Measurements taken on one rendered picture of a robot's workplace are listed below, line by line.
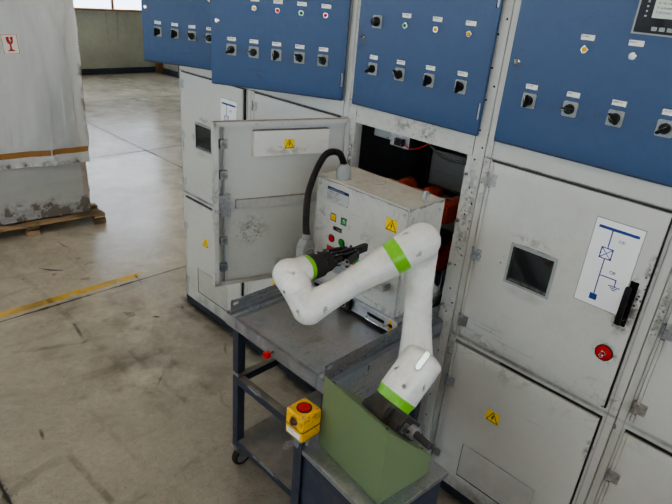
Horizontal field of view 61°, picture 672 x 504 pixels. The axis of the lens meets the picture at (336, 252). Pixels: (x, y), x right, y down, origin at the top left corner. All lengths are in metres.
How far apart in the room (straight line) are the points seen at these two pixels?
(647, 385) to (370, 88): 1.51
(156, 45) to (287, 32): 0.99
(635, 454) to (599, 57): 1.32
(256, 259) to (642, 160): 1.61
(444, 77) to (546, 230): 0.67
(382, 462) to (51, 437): 1.95
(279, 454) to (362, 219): 1.15
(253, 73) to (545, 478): 2.10
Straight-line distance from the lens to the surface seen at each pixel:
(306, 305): 1.80
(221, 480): 2.87
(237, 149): 2.43
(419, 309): 1.95
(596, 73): 1.97
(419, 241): 1.81
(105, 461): 3.04
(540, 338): 2.25
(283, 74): 2.65
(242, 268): 2.64
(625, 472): 2.36
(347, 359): 2.09
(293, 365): 2.15
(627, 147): 1.95
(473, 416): 2.58
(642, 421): 2.23
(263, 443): 2.78
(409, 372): 1.75
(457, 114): 2.21
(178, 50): 3.31
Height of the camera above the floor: 2.10
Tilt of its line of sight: 25 degrees down
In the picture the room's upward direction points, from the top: 5 degrees clockwise
